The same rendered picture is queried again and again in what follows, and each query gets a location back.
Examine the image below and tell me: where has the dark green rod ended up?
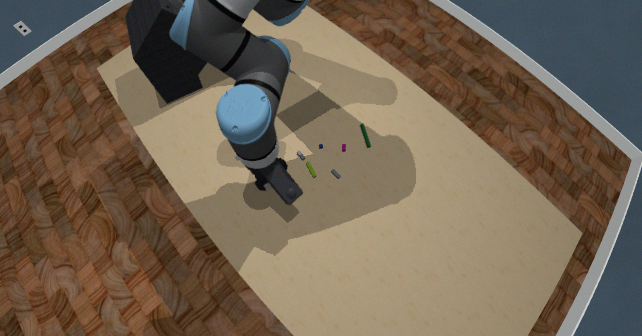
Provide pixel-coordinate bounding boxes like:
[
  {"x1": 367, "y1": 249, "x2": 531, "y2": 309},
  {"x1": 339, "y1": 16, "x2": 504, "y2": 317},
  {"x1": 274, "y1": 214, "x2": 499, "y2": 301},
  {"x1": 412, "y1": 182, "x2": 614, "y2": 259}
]
[{"x1": 360, "y1": 123, "x2": 371, "y2": 148}]

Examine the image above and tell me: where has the lime green rod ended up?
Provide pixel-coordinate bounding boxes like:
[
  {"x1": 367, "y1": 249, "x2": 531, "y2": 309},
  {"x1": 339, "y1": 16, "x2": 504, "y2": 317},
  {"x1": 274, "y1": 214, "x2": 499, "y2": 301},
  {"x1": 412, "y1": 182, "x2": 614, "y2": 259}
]
[{"x1": 306, "y1": 161, "x2": 317, "y2": 178}]

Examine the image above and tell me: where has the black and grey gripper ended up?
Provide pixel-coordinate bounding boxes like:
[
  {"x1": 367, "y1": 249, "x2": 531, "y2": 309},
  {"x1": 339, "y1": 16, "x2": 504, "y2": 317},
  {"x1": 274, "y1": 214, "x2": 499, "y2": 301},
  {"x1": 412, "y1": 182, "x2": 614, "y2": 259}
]
[{"x1": 247, "y1": 158, "x2": 288, "y2": 191}]

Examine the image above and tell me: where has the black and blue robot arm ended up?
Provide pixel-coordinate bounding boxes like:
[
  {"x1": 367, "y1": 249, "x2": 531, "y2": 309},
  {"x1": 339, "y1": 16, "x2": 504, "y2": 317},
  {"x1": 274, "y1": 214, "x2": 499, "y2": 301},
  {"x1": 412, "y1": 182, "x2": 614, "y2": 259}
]
[{"x1": 168, "y1": 0, "x2": 309, "y2": 205}]

